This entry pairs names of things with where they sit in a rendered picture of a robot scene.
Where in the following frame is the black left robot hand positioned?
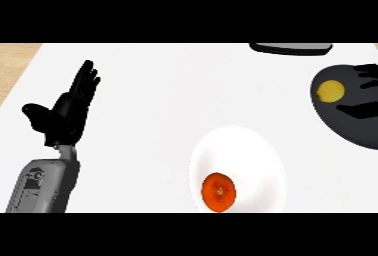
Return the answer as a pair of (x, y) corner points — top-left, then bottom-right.
(20, 59), (102, 148)

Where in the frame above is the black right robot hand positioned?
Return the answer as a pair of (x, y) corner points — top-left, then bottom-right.
(335, 63), (378, 120)

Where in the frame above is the yellow lemon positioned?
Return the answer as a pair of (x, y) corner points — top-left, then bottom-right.
(316, 79), (347, 103)

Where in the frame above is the white plate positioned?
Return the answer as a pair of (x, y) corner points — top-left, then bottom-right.
(187, 125), (288, 214)

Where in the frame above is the orange fruit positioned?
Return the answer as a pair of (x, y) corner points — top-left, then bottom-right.
(200, 172), (237, 213)

